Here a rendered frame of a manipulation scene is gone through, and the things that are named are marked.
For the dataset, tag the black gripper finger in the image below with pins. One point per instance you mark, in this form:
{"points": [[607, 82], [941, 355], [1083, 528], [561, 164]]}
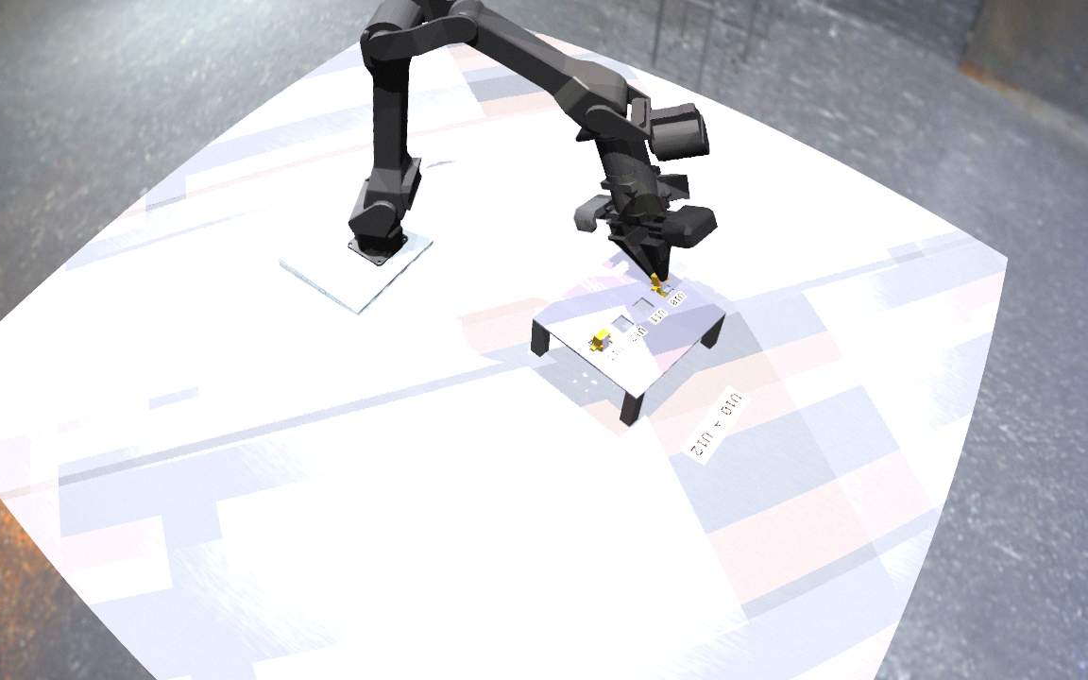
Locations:
{"points": [[630, 245], [658, 254]]}

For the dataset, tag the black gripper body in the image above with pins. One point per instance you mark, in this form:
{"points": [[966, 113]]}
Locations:
{"points": [[634, 203]]}

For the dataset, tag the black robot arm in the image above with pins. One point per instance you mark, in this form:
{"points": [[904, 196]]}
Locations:
{"points": [[593, 96]]}

